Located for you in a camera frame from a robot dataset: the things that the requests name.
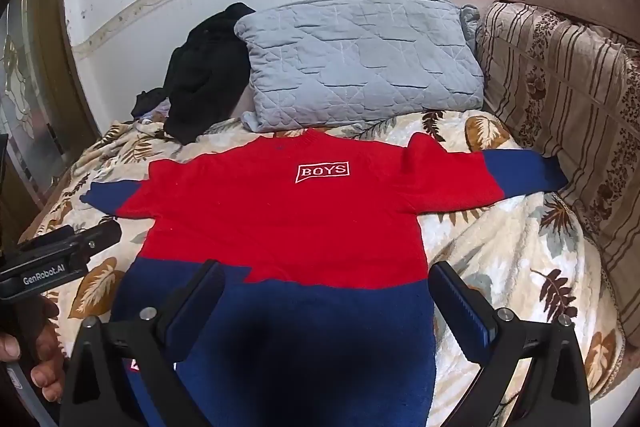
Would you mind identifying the brown striped floral cushion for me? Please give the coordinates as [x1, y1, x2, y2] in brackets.
[475, 1, 640, 348]

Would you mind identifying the wooden door with glass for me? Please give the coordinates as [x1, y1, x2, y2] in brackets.
[0, 0, 101, 258]

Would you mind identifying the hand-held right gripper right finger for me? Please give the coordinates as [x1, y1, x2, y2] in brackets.
[429, 261, 592, 427]

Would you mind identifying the grey quilted pillow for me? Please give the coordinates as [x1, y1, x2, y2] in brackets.
[234, 0, 485, 132]

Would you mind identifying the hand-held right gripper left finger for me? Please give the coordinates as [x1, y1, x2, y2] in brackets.
[59, 259, 227, 427]

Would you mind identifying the red and blue sweater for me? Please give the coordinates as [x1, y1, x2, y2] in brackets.
[80, 129, 569, 427]

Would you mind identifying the leaf print blanket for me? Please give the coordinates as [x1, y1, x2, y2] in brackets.
[30, 110, 626, 427]

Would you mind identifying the black clothing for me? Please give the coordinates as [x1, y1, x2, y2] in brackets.
[131, 3, 257, 146]

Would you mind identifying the person's left hand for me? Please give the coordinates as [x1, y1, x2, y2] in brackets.
[0, 293, 66, 404]

